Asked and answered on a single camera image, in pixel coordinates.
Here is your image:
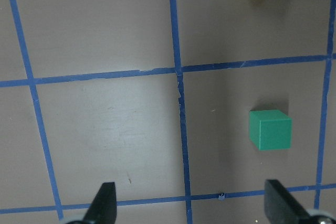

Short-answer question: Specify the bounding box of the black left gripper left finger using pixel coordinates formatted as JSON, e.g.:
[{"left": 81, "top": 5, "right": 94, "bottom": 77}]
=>
[{"left": 82, "top": 182, "right": 117, "bottom": 224}]

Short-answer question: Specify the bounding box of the green wooden block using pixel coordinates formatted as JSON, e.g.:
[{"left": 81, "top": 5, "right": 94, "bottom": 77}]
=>
[{"left": 249, "top": 110, "right": 292, "bottom": 151}]

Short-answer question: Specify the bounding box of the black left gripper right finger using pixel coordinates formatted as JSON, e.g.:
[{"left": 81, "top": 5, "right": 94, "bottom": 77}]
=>
[{"left": 264, "top": 179, "right": 310, "bottom": 224}]

